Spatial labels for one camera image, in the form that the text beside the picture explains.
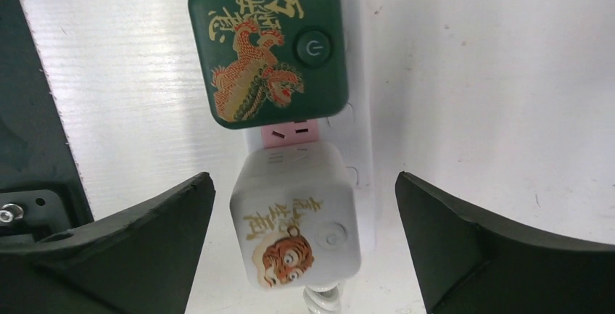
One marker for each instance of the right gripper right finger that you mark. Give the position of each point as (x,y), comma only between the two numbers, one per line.
(470,260)

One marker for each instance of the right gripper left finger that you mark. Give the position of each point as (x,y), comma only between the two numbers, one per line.
(142,259)

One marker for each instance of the white tiger cube adapter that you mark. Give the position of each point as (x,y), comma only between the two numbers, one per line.
(294,214)

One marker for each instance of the white multicolour power strip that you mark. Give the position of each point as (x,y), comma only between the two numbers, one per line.
(349,131)

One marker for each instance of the dark green dragon cube adapter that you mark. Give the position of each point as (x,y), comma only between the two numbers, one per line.
(270,61)

